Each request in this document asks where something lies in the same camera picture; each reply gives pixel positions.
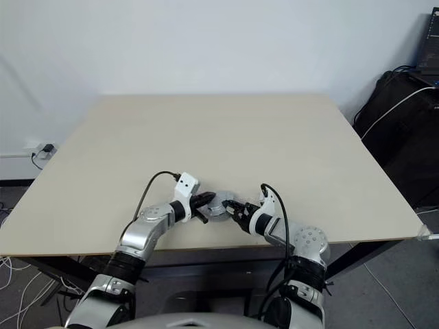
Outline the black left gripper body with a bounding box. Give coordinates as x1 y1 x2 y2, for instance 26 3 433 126
187 195 206 221

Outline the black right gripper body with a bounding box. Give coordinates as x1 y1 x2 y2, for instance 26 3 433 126
236 203 260 232

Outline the small grey round object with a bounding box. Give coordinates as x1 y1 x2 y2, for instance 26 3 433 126
209 190 238 215

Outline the grey rounded shell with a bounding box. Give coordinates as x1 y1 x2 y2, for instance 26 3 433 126
123 310 268 329

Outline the black bag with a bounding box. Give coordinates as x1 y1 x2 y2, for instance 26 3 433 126
353 70 439 210

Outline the clear table corner guard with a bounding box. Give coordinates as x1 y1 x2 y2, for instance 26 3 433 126
418 224 436 241

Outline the dark laptop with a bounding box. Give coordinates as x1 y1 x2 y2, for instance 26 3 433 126
416 12 439 77

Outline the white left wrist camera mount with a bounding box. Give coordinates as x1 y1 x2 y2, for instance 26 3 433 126
173 172 202 223

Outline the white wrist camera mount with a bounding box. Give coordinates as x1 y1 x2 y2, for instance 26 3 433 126
248 190 285 234
173 172 202 223

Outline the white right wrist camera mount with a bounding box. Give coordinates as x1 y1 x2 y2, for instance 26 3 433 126
248 190 285 234

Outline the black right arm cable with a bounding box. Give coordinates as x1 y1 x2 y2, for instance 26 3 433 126
259 183 299 323

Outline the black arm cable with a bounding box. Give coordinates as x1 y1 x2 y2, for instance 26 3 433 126
118 170 181 243
259 183 299 323

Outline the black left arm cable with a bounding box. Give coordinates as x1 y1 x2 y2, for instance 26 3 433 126
118 170 181 243

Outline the black table frame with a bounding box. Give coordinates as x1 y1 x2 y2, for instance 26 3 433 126
13 239 401 299

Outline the black adapter cable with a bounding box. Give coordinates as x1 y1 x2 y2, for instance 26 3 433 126
29 150 45 169

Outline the white wall power socket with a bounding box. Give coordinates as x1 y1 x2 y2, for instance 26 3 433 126
23 138 60 160

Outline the white floor cable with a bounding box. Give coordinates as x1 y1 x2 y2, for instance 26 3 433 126
0 253 83 329

